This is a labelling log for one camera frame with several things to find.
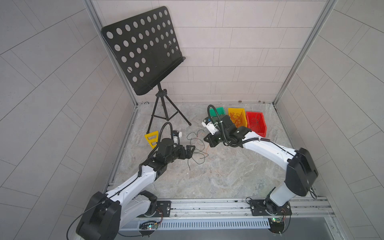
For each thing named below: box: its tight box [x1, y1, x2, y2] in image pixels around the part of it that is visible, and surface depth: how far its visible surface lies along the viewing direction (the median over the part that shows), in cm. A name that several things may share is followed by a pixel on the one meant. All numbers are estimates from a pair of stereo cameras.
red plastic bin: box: [246, 111, 267, 138], surface depth 101 cm
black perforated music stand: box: [101, 6, 192, 133], surface depth 64 cm
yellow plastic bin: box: [228, 108, 248, 127], surface depth 107 cm
